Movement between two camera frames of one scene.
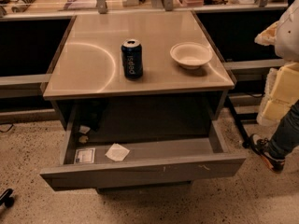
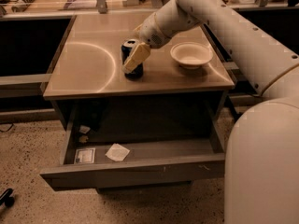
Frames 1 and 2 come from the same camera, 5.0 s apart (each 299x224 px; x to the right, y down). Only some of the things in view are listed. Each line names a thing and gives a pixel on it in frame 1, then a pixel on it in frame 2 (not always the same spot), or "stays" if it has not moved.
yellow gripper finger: [285, 94] to [136, 58]
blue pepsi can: [133, 59] stays
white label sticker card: [84, 156] stays
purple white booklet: [80, 4] stays
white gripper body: [288, 36] to [150, 32]
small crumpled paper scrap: [83, 139] stays
